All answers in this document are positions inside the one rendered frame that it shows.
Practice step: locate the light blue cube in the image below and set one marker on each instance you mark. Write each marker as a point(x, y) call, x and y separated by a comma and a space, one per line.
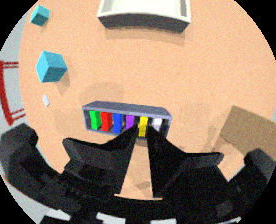
point(50, 67)

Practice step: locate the teal cube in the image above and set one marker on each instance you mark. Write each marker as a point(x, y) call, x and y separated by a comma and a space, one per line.
point(39, 16)

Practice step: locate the white fuse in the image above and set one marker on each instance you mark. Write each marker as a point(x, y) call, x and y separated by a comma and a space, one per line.
point(156, 123)

